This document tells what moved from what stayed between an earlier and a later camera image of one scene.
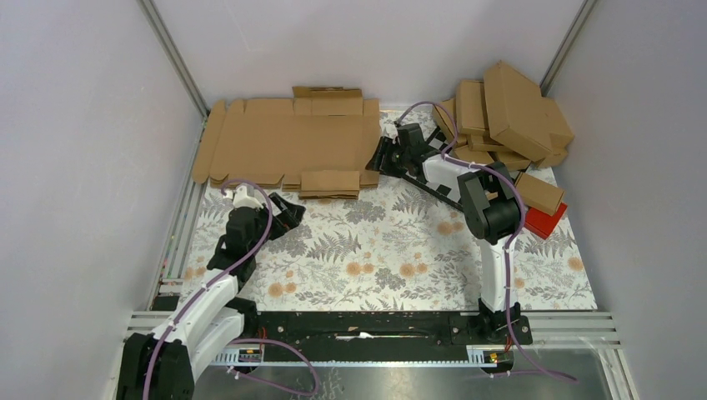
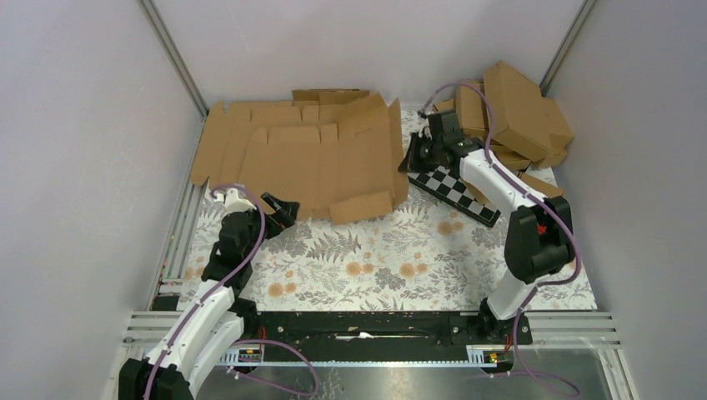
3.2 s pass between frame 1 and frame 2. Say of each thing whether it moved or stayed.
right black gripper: moved
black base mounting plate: stayed
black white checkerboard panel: stayed
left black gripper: stayed
